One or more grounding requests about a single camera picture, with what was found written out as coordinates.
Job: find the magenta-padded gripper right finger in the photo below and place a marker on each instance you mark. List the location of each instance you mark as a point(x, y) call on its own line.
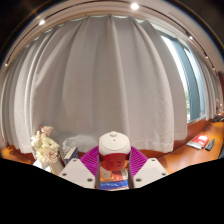
point(151, 170)

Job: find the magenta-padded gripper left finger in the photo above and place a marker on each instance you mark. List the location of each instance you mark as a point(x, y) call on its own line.
point(75, 171)

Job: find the red and white charger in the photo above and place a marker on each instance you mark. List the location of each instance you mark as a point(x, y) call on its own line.
point(114, 148)

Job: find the blue upright book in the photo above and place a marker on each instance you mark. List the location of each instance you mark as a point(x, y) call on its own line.
point(71, 154)

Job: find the white ceramic vase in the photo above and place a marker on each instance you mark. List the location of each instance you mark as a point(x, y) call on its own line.
point(50, 167)

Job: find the orange flat book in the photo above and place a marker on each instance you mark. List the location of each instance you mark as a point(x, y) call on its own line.
point(116, 175)

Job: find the white and pink flowers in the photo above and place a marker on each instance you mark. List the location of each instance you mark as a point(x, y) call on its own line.
point(45, 146)

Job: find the red and white book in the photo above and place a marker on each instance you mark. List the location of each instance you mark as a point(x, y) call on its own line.
point(199, 141)

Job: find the small black flat object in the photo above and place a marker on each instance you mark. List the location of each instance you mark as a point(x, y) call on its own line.
point(210, 144)

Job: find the wide white curtain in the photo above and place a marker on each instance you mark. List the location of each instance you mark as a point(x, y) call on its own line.
point(100, 76)

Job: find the window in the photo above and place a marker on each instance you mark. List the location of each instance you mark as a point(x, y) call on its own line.
point(190, 80)

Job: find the narrow white curtain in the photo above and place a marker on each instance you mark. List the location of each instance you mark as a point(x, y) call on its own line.
point(211, 90)

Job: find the ceiling lights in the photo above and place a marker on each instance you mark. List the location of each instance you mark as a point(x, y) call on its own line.
point(134, 6)

